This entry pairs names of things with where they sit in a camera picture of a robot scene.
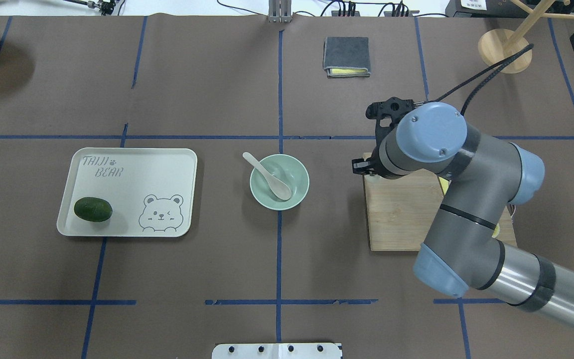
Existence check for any black camera mount wrist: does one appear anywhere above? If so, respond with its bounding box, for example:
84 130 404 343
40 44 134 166
365 96 416 145

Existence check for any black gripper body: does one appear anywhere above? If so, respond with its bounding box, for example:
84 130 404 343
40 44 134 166
351 156 382 177

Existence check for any grey folded cloth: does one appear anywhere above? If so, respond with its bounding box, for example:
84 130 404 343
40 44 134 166
323 36 371 78

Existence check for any green avocado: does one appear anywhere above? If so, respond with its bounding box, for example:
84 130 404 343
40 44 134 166
74 197 113 223

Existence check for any aluminium frame post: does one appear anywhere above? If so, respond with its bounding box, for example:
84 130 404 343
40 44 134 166
268 0 293 23

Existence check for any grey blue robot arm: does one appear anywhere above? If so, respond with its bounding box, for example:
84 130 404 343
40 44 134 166
352 97 574 327

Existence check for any wooden cup tree stand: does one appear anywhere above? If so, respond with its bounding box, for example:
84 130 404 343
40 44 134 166
477 0 574 66

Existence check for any light green bowl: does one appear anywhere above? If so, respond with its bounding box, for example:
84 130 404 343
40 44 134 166
249 154 310 211

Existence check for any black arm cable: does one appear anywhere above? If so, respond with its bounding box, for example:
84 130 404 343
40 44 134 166
414 43 535 116

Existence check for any bamboo cutting board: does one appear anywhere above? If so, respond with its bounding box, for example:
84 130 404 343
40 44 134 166
362 152 518 252

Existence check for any white ceramic soup spoon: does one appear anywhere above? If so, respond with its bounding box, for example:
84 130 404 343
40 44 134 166
242 152 292 201

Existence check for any cream bear serving tray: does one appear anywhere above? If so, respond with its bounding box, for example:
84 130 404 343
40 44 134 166
56 148 198 238

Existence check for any lower lemon slice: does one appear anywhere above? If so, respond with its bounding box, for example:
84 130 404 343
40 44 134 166
491 224 501 238

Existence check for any yellow plastic knife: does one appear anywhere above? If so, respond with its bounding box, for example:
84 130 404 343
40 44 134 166
438 177 450 195

